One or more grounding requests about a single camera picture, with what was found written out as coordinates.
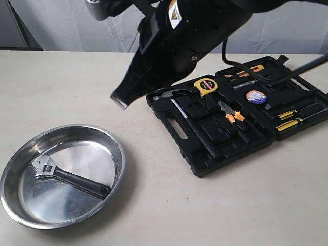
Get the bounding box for black plastic tool case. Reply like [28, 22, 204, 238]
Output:
[147, 67, 327, 177]

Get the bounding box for white backdrop cloth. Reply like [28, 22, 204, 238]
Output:
[12, 1, 327, 54]

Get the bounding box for round stainless steel tray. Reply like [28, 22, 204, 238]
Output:
[1, 125, 126, 230]

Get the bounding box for orange utility knife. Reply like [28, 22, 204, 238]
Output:
[225, 65, 264, 79]

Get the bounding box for steel claw hammer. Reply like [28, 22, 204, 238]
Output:
[153, 89, 221, 159]

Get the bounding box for yellow black tape measure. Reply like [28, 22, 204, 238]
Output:
[194, 78, 218, 97]

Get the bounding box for adjustable wrench black handle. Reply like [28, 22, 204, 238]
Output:
[30, 155, 112, 199]

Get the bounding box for voltage tester pen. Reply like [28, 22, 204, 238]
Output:
[233, 80, 258, 90]

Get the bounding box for electrical tape roll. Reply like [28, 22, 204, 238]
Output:
[246, 90, 267, 105]

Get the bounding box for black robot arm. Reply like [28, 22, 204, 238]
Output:
[86, 1, 290, 109]

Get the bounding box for yellow black screwdriver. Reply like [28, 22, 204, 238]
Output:
[276, 108, 327, 132]
[278, 103, 327, 120]

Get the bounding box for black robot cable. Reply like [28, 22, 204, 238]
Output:
[221, 37, 328, 88]

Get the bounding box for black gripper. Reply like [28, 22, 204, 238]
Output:
[86, 0, 254, 111]

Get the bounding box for orange handled pliers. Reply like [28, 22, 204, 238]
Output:
[217, 100, 251, 144]

